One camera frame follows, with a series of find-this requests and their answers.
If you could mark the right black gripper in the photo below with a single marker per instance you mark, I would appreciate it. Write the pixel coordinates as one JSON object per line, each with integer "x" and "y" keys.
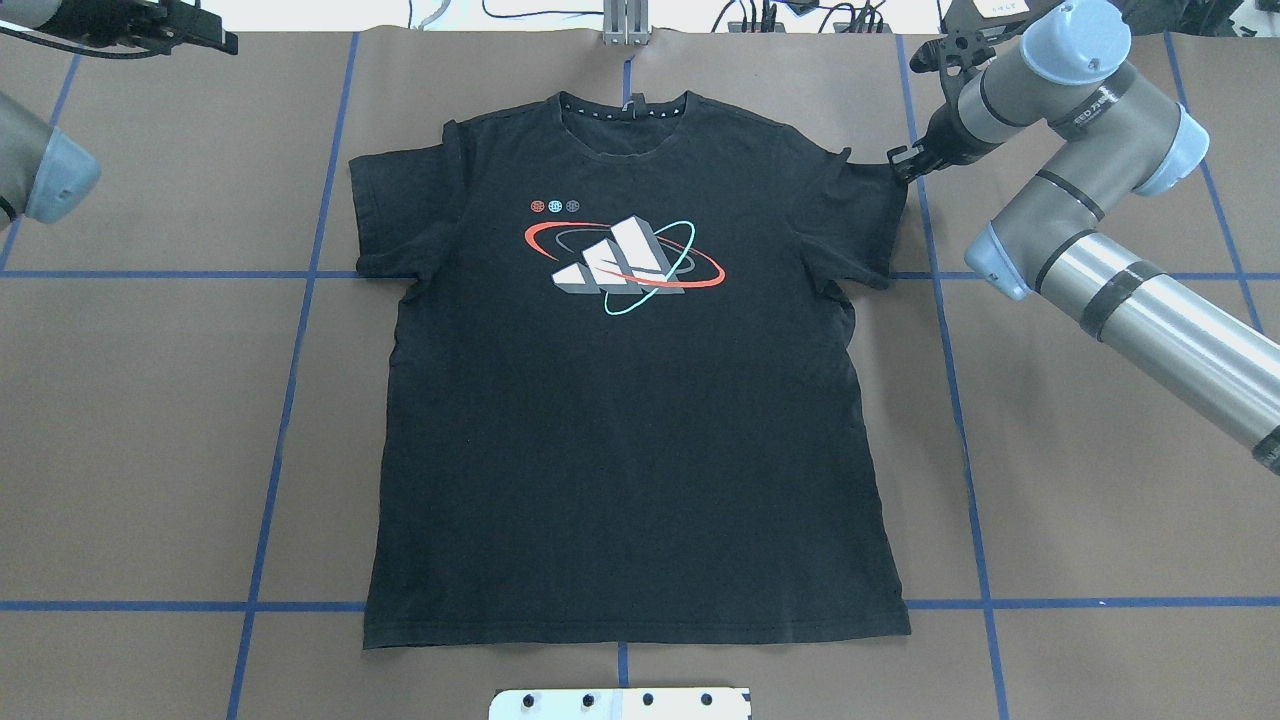
{"x": 939, "y": 131}

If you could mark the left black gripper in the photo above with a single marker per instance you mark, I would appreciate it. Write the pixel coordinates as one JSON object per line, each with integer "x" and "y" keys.
{"x": 150, "y": 20}

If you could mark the black graphic t-shirt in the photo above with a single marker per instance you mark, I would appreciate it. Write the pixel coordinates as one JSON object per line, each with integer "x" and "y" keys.
{"x": 621, "y": 405}

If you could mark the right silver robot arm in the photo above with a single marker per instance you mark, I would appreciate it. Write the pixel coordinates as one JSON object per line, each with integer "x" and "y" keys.
{"x": 1008, "y": 65}

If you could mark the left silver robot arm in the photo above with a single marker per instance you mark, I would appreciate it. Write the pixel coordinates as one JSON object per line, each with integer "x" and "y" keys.
{"x": 45, "y": 174}

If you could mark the aluminium frame post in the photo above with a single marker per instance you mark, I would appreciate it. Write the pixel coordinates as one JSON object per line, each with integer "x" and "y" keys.
{"x": 626, "y": 23}

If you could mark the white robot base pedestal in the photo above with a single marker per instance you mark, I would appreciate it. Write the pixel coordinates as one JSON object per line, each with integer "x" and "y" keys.
{"x": 623, "y": 703}

